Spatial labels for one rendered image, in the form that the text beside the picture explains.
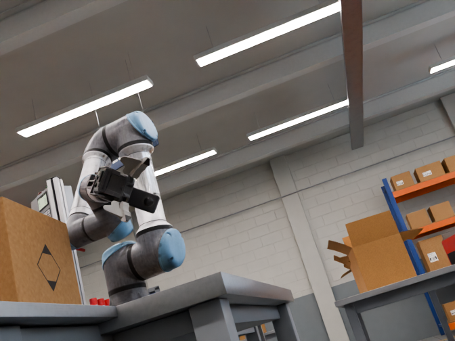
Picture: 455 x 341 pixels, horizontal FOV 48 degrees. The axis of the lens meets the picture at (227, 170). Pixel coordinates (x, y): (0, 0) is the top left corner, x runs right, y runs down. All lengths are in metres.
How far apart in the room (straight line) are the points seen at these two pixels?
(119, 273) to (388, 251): 1.72
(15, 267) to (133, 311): 0.28
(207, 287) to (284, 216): 8.54
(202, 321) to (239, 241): 8.60
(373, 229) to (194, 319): 2.10
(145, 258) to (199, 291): 0.66
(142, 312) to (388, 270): 2.12
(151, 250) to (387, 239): 1.69
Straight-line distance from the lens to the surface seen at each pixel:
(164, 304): 0.93
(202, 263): 9.66
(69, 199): 2.12
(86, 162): 1.72
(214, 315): 0.93
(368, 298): 2.90
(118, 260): 1.61
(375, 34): 6.39
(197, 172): 8.69
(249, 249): 9.46
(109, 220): 1.43
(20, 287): 1.12
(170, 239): 1.54
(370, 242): 2.94
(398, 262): 2.94
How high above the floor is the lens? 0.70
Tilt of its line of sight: 19 degrees up
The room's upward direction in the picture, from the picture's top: 17 degrees counter-clockwise
